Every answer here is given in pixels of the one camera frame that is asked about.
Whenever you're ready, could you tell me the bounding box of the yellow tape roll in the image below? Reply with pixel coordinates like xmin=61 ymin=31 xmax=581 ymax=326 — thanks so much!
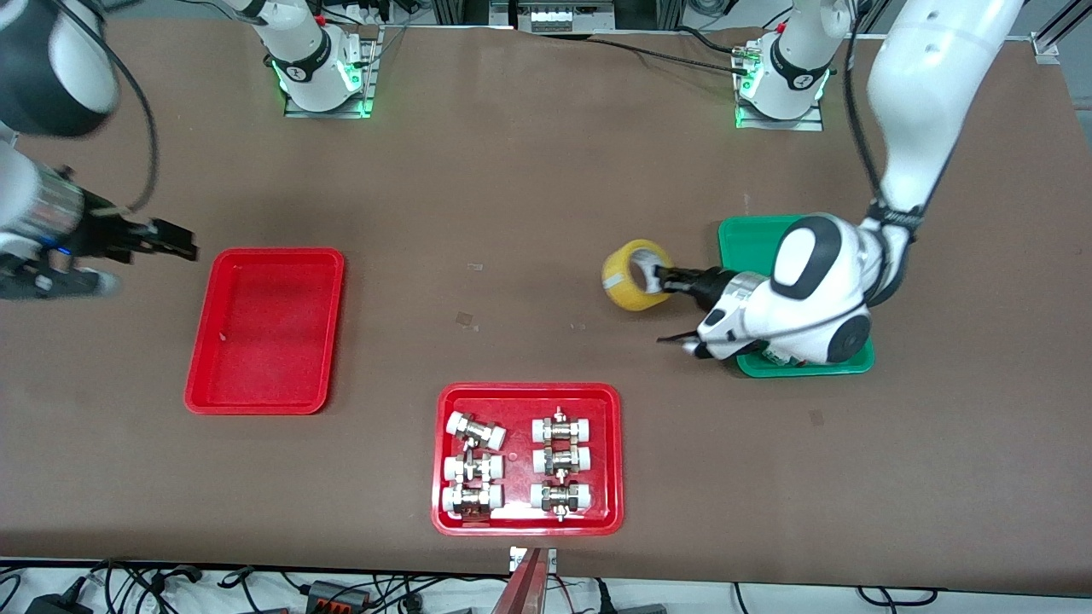
xmin=602 ymin=240 xmax=675 ymax=313

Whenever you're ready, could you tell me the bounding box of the green plastic tray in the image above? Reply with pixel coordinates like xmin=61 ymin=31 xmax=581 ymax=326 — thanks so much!
xmin=718 ymin=216 xmax=876 ymax=377

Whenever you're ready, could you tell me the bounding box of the empty red plastic tray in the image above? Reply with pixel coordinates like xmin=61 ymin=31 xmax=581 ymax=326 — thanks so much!
xmin=184 ymin=247 xmax=346 ymax=416

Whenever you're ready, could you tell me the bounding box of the red tray holding fittings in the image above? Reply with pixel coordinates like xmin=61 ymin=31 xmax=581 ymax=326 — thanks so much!
xmin=431 ymin=382 xmax=625 ymax=537

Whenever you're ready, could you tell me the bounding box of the white capped metal pipe fitting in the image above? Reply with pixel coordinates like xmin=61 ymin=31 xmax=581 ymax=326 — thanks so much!
xmin=441 ymin=484 xmax=504 ymax=519
xmin=531 ymin=408 xmax=595 ymax=444
xmin=444 ymin=452 xmax=504 ymax=484
xmin=532 ymin=445 xmax=592 ymax=476
xmin=530 ymin=482 xmax=593 ymax=521
xmin=446 ymin=412 xmax=507 ymax=450

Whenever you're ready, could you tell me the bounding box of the white power strip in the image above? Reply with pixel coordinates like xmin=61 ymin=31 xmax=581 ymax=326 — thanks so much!
xmin=518 ymin=0 xmax=615 ymax=33

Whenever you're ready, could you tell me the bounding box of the reddish metal bar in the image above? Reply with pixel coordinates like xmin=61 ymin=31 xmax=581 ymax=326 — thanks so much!
xmin=491 ymin=547 xmax=547 ymax=614

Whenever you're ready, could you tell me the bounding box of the black power adapter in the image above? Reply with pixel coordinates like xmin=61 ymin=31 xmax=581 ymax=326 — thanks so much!
xmin=24 ymin=591 xmax=95 ymax=614

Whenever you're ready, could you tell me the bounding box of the grey orange power adapter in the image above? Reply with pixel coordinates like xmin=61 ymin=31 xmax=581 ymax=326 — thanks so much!
xmin=307 ymin=581 xmax=369 ymax=611

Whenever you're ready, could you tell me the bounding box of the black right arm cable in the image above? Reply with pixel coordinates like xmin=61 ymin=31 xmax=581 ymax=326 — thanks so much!
xmin=51 ymin=0 xmax=161 ymax=214

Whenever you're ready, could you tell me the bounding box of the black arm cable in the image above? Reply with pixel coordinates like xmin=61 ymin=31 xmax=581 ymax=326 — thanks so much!
xmin=742 ymin=26 xmax=926 ymax=342
xmin=51 ymin=0 xmax=161 ymax=214

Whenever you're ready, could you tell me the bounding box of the aluminium right arm base plate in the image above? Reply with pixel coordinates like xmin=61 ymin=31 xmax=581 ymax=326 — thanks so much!
xmin=284 ymin=26 xmax=380 ymax=119

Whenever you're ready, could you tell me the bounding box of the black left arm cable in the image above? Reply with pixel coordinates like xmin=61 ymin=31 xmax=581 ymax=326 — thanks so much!
xmin=742 ymin=26 xmax=926 ymax=342

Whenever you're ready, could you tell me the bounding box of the black cable on table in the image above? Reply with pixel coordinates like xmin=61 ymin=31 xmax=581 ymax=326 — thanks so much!
xmin=589 ymin=26 xmax=752 ymax=73

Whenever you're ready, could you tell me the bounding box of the small silver bracket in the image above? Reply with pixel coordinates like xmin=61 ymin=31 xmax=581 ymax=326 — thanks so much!
xmin=509 ymin=546 xmax=558 ymax=574

